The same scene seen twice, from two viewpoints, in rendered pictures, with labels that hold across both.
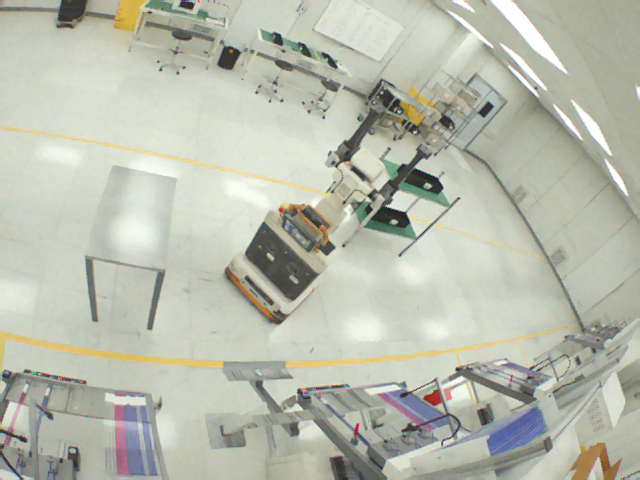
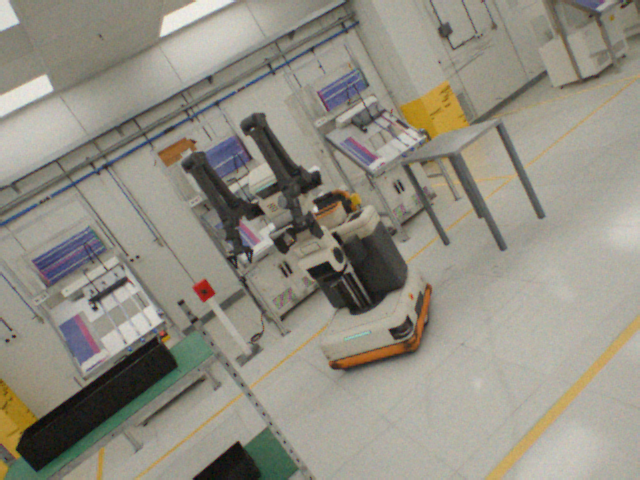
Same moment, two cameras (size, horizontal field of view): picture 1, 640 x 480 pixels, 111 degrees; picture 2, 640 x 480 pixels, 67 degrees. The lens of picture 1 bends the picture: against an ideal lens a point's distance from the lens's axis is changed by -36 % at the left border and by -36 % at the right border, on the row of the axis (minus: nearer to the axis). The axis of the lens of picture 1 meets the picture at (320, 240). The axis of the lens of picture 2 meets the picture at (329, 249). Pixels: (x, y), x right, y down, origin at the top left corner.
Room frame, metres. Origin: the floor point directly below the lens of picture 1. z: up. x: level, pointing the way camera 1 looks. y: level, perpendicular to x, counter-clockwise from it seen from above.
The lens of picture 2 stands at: (4.63, 1.20, 1.51)
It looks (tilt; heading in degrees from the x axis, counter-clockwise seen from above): 15 degrees down; 203
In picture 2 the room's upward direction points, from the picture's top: 32 degrees counter-clockwise
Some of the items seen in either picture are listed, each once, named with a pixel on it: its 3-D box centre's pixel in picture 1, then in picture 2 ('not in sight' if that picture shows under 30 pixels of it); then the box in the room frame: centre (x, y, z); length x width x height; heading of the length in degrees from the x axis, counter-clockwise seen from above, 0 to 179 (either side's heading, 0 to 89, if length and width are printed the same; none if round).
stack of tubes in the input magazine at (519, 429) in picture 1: (491, 443); (218, 162); (0.63, -0.98, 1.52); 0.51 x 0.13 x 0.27; 131
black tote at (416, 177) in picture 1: (421, 179); (102, 397); (3.42, -0.43, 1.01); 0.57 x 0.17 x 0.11; 132
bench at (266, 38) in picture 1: (294, 68); not in sight; (5.62, 2.29, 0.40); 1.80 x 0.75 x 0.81; 131
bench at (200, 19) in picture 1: (178, 32); not in sight; (4.17, 3.95, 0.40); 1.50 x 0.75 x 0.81; 131
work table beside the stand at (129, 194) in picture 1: (129, 252); (469, 188); (0.98, 0.91, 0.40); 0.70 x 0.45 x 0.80; 40
